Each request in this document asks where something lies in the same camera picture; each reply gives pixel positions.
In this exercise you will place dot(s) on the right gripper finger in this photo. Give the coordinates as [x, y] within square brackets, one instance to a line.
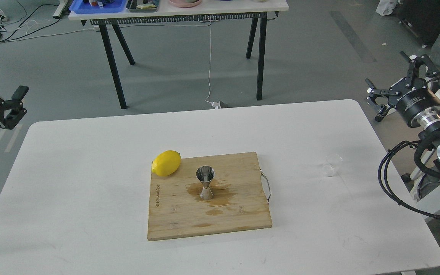
[421, 68]
[374, 93]

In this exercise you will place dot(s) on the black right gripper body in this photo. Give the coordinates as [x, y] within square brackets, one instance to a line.
[419, 107]

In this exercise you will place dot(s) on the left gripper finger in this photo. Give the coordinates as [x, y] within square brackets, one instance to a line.
[12, 110]

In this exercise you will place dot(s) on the steel double jigger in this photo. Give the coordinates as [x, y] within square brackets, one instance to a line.
[205, 175]

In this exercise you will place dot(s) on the small clear glass cup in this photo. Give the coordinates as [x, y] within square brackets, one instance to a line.
[332, 164]

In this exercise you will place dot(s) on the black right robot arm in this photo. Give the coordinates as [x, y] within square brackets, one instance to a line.
[426, 152]

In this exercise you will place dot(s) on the white plastic bag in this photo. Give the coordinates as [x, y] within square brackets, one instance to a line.
[388, 7]

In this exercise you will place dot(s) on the blue plastic tray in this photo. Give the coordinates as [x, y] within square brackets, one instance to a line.
[97, 6]

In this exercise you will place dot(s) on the dark tray with items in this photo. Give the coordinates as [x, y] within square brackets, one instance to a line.
[142, 6]

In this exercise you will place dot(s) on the white background table black legs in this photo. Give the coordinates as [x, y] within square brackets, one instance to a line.
[202, 10]

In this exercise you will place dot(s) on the yellow lemon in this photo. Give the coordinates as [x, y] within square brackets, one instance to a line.
[166, 163]

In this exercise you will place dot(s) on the bamboo cutting board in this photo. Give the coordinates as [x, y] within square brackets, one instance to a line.
[176, 209]

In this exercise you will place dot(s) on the pink plate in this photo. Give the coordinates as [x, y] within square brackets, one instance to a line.
[185, 3]

